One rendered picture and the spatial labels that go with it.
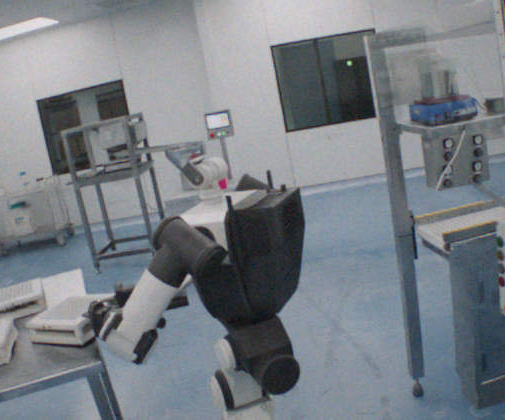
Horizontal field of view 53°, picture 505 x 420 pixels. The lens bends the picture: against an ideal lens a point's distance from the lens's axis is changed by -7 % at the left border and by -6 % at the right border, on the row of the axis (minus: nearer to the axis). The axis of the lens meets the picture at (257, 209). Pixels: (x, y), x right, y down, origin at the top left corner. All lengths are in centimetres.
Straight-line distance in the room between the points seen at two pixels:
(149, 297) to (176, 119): 611
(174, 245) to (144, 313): 17
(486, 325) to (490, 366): 21
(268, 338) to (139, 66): 621
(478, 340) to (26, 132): 683
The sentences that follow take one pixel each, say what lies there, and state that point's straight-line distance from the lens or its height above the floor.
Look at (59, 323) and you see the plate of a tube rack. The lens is 179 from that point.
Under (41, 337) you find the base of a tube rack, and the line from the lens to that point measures 188.
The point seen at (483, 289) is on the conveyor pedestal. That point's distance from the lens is 230.
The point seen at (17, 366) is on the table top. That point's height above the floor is 86.
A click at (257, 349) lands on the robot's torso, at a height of 89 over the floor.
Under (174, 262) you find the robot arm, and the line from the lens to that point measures 121.
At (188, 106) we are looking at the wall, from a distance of 723.
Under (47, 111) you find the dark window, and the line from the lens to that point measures 786.
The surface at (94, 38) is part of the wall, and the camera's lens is 758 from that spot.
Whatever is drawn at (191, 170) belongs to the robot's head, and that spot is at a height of 136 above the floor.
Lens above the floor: 154
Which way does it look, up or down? 13 degrees down
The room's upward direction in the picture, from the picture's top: 11 degrees counter-clockwise
